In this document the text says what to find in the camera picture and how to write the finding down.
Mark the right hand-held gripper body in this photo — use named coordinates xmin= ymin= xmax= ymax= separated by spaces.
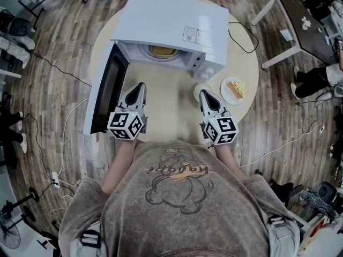
xmin=197 ymin=108 xmax=239 ymax=146

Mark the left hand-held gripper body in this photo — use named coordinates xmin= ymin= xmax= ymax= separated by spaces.
xmin=107 ymin=105 xmax=150 ymax=142

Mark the yellow rectangular container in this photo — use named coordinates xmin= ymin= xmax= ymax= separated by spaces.
xmin=150 ymin=46 xmax=178 ymax=58

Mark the white microwave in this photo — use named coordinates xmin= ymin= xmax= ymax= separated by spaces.
xmin=83 ymin=0 xmax=230 ymax=137

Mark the person's left forearm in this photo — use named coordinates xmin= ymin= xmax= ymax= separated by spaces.
xmin=101 ymin=138 xmax=140 ymax=196

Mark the person's right forearm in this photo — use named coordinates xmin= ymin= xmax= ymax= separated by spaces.
xmin=213 ymin=142 xmax=246 ymax=183

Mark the white plate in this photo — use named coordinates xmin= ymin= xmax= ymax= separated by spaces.
xmin=220 ymin=76 xmax=247 ymax=105

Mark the small white round cup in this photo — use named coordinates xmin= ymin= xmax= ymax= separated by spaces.
xmin=193 ymin=82 xmax=214 ymax=97

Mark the yellow cake slice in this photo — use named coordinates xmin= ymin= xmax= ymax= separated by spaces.
xmin=227 ymin=80 xmax=246 ymax=100

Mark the large black office chair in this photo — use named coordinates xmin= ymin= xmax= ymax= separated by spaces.
xmin=253 ymin=170 xmax=305 ymax=211

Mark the white power strip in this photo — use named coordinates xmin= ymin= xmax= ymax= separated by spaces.
xmin=50 ymin=171 xmax=61 ymax=189

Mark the person's grey printed shirt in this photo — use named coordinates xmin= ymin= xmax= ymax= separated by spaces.
xmin=58 ymin=140 xmax=301 ymax=257

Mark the white paper sheet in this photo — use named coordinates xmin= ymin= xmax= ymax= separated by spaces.
xmin=280 ymin=29 xmax=294 ymax=42

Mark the dark top white leg desk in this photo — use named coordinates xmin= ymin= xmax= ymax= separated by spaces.
xmin=251 ymin=0 xmax=343 ymax=69

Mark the black standing fan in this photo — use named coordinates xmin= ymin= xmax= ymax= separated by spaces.
xmin=0 ymin=186 xmax=40 ymax=257

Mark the long white floor cable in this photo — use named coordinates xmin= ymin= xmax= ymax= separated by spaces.
xmin=239 ymin=127 xmax=325 ymax=169

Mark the white power strip cable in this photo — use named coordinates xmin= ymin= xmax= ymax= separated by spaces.
xmin=60 ymin=98 xmax=90 ymax=175

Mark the thin black floor cable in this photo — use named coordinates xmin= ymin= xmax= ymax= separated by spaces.
xmin=28 ymin=50 xmax=92 ymax=87

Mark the thin black cable loop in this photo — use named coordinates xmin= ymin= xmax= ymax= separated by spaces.
xmin=227 ymin=21 xmax=260 ymax=55

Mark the black strap buckle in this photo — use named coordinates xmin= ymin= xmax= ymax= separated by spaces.
xmin=80 ymin=230 xmax=101 ymax=248
xmin=267 ymin=215 xmax=287 ymax=229

